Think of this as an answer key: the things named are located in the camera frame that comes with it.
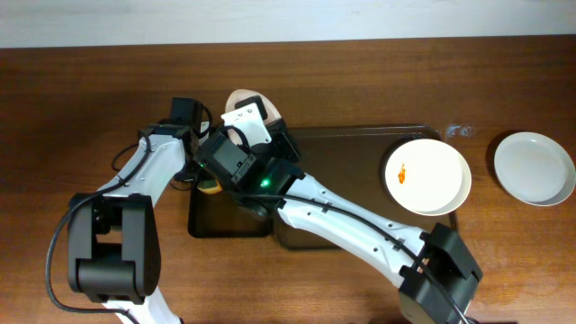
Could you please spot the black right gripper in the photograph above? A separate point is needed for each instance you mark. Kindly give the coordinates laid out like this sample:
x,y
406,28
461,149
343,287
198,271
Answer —
x,y
283,141

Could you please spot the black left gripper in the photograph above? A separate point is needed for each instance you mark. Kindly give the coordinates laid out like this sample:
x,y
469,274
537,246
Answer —
x,y
201,178

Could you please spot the yellow green sponge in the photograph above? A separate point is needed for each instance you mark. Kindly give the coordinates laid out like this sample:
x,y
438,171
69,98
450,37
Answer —
x,y
209,186

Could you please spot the pink white plate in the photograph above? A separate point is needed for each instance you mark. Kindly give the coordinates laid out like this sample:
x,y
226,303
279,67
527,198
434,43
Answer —
x,y
239,95

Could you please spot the white plate front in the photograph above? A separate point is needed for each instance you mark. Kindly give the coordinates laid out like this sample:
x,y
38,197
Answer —
x,y
534,169

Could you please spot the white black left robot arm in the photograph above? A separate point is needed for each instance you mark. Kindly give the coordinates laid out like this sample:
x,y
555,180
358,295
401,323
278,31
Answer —
x,y
113,248

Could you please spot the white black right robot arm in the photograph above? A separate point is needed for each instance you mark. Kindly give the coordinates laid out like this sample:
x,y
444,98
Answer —
x,y
434,271

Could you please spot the small black water tray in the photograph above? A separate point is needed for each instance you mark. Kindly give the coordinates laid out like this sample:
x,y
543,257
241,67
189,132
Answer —
x,y
216,216

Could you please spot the large brown serving tray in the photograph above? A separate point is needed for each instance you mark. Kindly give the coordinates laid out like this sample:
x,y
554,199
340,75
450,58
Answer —
x,y
350,162

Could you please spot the orange sauce stain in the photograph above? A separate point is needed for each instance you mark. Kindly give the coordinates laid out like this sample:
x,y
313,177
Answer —
x,y
402,174

